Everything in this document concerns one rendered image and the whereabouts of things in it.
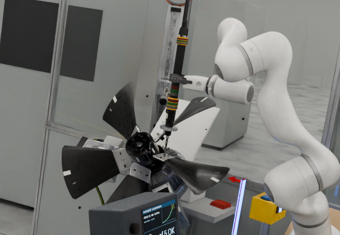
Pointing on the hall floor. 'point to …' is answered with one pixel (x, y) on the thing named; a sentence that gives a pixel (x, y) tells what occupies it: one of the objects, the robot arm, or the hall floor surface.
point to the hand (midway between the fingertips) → (176, 78)
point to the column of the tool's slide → (166, 57)
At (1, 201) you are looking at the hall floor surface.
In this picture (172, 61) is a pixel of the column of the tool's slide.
